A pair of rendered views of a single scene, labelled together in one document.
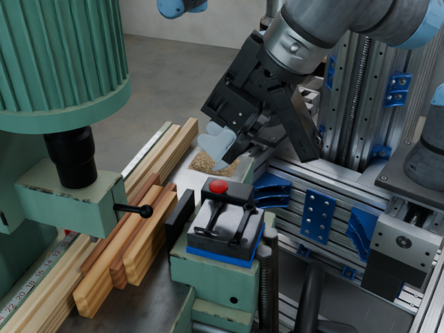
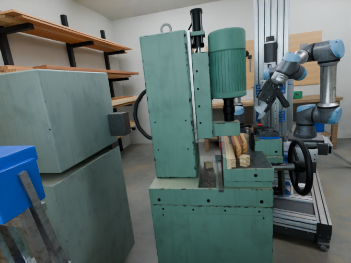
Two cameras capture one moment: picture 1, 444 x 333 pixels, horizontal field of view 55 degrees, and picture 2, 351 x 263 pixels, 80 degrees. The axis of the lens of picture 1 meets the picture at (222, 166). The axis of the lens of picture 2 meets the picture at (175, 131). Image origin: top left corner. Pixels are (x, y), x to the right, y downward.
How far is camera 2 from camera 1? 0.83 m
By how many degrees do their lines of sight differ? 24
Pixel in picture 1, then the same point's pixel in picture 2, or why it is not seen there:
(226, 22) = not seen: hidden behind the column
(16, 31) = (236, 72)
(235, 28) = not seen: hidden behind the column
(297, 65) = (283, 81)
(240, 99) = (269, 92)
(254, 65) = (270, 84)
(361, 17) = (294, 69)
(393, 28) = (299, 72)
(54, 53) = (241, 78)
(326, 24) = (288, 70)
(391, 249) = (302, 158)
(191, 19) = not seen: hidden behind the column
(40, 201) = (220, 127)
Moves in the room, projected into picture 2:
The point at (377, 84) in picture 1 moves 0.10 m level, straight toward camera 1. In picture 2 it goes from (276, 113) to (279, 115)
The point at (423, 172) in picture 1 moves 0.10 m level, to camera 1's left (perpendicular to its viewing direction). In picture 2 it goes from (302, 133) to (289, 135)
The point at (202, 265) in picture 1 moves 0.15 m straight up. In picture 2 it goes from (266, 141) to (266, 112)
